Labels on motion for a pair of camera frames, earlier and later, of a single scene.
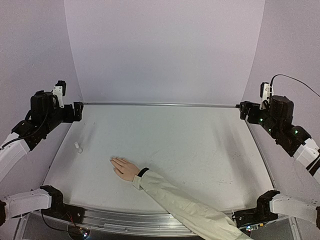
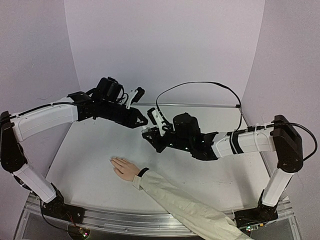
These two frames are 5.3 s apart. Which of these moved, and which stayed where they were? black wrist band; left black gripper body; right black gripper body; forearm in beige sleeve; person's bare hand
Moved: right black gripper body; left black gripper body
Stayed: black wrist band; forearm in beige sleeve; person's bare hand
